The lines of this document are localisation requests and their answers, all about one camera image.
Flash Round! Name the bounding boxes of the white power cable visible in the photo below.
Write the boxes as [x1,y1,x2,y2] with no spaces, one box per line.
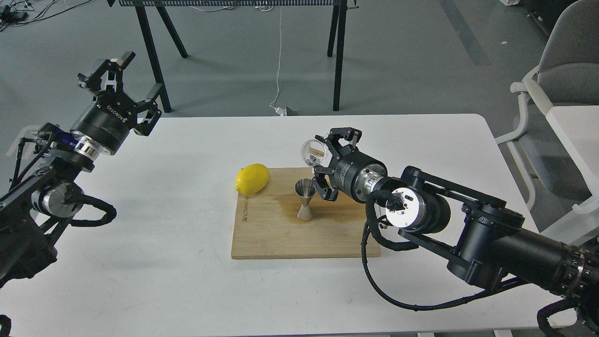
[269,5,297,117]

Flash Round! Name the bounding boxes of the yellow lemon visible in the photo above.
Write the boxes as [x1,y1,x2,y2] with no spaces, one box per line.
[235,163,270,196]

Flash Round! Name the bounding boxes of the grey office chair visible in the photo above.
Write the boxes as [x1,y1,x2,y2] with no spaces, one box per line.
[496,0,598,204]

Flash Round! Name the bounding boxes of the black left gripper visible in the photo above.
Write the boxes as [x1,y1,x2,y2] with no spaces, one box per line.
[70,51,164,155]

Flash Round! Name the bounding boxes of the bamboo cutting board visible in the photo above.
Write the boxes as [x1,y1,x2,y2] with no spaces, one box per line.
[231,167,366,259]

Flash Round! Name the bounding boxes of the steel double jigger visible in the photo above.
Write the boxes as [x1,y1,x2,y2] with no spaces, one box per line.
[295,178,316,222]

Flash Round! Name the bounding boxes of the small clear glass cup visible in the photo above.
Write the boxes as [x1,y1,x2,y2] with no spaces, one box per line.
[300,139,331,167]

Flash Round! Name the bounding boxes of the black metal table frame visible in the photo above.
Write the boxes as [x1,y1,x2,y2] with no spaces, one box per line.
[106,0,360,114]

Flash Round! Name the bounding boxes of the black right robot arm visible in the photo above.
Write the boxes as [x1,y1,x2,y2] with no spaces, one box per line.
[301,127,599,337]

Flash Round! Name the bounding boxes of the black floor cables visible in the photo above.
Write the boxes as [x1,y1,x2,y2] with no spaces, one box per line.
[0,0,94,34]

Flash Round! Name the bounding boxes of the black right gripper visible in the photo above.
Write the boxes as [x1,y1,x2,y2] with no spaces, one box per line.
[312,127,387,204]

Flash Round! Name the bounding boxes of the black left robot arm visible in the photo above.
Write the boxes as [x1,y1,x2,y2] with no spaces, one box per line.
[0,51,163,285]

